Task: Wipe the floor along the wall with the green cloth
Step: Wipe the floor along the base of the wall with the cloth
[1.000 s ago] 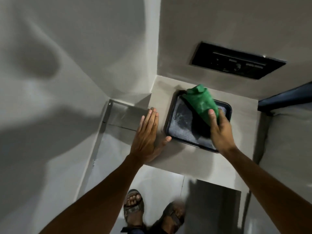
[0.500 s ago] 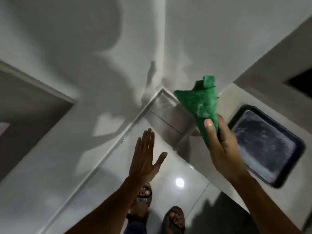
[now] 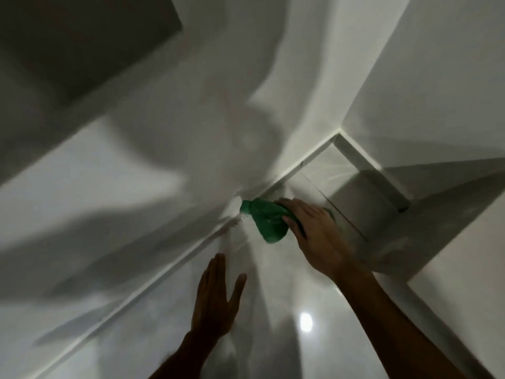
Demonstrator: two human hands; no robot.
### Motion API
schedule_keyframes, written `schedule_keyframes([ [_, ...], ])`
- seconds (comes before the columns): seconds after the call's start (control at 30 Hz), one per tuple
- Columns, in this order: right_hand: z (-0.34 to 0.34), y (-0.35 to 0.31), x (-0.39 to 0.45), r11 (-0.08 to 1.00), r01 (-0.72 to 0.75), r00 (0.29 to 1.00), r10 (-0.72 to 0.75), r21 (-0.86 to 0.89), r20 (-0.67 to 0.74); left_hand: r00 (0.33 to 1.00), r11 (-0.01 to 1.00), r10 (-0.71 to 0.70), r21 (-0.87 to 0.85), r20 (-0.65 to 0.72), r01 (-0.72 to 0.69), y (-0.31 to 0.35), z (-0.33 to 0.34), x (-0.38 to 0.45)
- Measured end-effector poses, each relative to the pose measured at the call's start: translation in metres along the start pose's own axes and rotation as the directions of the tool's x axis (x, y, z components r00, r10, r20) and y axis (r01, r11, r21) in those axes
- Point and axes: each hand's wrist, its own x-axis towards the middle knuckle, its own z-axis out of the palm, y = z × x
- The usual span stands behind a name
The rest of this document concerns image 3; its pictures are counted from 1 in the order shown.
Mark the person's right thumb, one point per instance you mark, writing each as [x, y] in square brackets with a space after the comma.
[292, 226]

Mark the person's left thumb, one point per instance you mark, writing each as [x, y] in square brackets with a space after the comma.
[239, 292]

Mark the person's left forearm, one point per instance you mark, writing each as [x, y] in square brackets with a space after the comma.
[185, 357]

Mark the person's right forearm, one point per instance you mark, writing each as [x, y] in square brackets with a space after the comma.
[410, 327]

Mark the person's right hand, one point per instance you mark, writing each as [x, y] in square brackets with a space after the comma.
[321, 238]

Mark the green cleaning cloth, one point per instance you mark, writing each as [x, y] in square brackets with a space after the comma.
[268, 221]

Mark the person's left hand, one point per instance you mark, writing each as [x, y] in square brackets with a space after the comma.
[211, 301]

